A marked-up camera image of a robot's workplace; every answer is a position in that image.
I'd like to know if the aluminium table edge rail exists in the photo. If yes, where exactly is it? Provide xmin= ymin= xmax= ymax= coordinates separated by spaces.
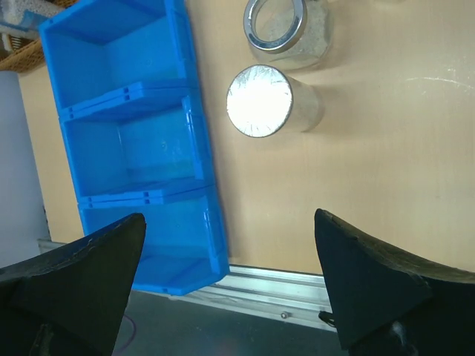
xmin=36 ymin=237 xmax=335 ymax=330

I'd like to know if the brown wicker basket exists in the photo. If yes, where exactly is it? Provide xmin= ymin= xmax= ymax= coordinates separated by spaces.
xmin=1 ymin=39 xmax=45 ymax=73

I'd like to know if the tall silver-lid glass jar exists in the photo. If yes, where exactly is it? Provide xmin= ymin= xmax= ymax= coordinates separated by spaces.
xmin=226 ymin=65 xmax=324 ymax=138

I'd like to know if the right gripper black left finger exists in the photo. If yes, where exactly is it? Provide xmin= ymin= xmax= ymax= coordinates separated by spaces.
xmin=1 ymin=214 xmax=146 ymax=355

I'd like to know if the round open-top glass jar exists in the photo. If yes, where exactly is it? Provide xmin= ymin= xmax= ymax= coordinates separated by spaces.
xmin=243 ymin=0 xmax=333 ymax=70

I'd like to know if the blue three-compartment plastic bin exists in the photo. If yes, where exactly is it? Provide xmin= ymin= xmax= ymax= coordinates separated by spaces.
xmin=40 ymin=1 xmax=229 ymax=295

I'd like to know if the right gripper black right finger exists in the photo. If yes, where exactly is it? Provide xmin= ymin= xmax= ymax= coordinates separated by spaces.
xmin=314 ymin=209 xmax=474 ymax=355

